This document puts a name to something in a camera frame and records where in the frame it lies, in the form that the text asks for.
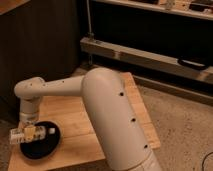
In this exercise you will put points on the white plastic bottle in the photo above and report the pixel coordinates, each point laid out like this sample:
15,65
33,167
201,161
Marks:
17,136

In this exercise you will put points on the wooden shelf with items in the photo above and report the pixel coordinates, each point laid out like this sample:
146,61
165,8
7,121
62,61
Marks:
177,7

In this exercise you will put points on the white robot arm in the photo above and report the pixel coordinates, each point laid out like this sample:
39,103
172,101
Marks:
110,112

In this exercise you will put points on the black ceramic bowl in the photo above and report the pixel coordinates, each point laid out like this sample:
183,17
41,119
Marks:
42,148

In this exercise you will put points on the grey metal rail beam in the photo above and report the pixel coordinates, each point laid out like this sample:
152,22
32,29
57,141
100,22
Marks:
145,59

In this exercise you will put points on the metal vertical pole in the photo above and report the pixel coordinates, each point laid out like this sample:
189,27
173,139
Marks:
90,31

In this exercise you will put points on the wooden table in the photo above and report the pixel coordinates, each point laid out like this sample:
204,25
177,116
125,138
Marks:
78,143

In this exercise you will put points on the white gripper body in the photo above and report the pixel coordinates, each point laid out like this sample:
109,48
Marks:
28,119

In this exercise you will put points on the dark wooden cabinet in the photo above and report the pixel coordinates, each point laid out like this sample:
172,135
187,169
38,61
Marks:
40,38

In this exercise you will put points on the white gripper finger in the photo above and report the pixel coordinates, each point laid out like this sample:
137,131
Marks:
29,132
21,125

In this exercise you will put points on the black handle object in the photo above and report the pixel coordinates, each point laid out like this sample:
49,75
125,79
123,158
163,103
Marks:
194,65

